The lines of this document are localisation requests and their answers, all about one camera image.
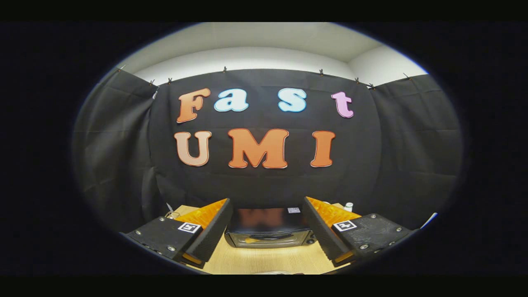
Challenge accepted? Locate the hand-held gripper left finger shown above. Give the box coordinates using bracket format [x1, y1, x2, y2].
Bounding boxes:
[124, 198, 234, 269]

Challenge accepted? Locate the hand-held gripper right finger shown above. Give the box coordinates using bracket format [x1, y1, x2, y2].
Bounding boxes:
[303, 196, 419, 268]

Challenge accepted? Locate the black toaster oven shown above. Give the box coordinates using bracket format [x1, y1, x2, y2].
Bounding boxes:
[224, 207, 318, 249]

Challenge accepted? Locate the row of black cloth clips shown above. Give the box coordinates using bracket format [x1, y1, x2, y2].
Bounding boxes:
[119, 65, 412, 89]

